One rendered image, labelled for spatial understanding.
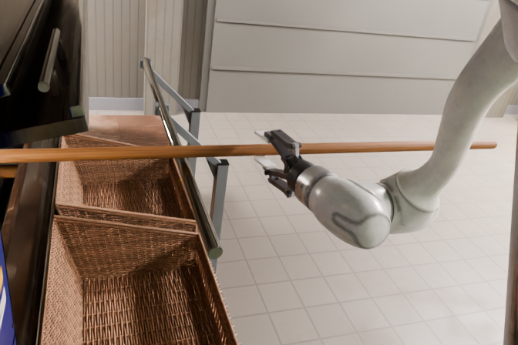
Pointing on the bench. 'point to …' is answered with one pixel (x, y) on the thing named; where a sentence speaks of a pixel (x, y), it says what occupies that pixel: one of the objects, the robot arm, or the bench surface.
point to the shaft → (213, 151)
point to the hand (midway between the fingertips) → (264, 149)
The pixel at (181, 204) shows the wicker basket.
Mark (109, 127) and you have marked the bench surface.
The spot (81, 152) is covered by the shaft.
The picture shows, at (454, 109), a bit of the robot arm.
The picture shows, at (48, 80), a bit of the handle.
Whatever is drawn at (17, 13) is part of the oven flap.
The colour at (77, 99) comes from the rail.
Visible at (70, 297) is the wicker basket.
